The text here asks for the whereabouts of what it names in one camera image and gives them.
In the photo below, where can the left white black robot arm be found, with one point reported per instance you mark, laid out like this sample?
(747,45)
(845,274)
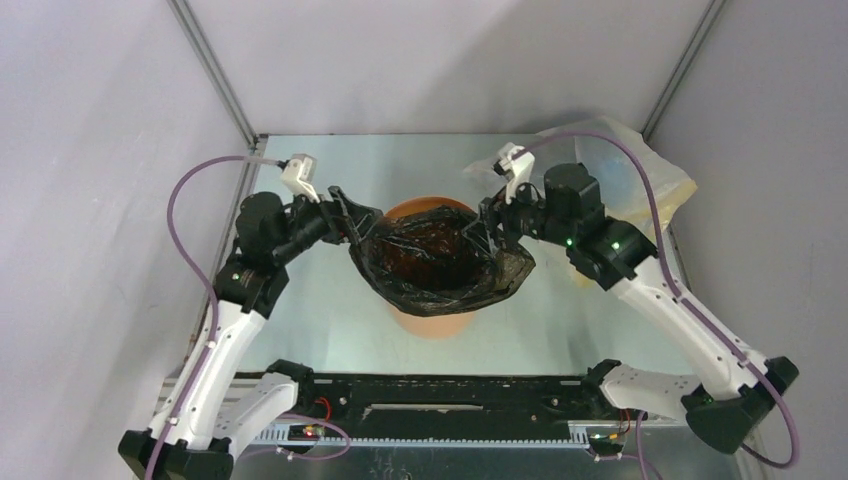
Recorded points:
(194,436)

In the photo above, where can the small circuit board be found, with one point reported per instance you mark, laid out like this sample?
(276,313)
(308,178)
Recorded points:
(306,433)
(611,438)

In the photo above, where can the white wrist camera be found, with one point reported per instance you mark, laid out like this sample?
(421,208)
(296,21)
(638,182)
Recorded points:
(297,175)
(515,164)

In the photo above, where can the left small circuit board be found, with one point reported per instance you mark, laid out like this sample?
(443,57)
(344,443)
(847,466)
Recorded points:
(306,433)

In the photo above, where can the aluminium corner post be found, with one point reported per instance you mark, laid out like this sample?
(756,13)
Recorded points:
(209,61)
(690,53)

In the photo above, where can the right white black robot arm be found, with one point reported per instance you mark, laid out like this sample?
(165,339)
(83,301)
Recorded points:
(732,386)

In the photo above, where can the translucent yellowish plastic bag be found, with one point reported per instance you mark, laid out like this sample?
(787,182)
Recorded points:
(621,187)

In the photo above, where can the aluminium frame rail front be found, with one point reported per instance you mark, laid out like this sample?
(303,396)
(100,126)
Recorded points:
(465,410)

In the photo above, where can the right aluminium corner post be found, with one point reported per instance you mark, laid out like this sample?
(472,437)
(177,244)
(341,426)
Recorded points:
(690,53)

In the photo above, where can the orange plastic trash bin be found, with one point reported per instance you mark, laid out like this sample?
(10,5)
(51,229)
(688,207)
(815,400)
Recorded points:
(434,327)

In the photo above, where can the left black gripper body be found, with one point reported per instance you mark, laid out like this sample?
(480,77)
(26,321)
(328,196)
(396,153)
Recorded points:
(310,224)

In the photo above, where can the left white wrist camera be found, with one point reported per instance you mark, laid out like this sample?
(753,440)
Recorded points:
(297,175)

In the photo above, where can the left aluminium corner post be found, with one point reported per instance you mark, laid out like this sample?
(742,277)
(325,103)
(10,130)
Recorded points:
(209,61)

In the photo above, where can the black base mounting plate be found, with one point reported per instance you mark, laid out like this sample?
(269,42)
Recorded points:
(457,408)

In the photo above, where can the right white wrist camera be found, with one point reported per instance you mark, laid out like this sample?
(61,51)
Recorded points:
(515,164)

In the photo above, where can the black trash bag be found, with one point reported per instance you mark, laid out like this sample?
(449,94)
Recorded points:
(438,262)

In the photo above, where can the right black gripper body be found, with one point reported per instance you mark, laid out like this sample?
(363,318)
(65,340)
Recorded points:
(494,216)

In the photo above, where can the right small circuit board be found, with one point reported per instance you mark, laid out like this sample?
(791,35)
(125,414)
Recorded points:
(611,438)

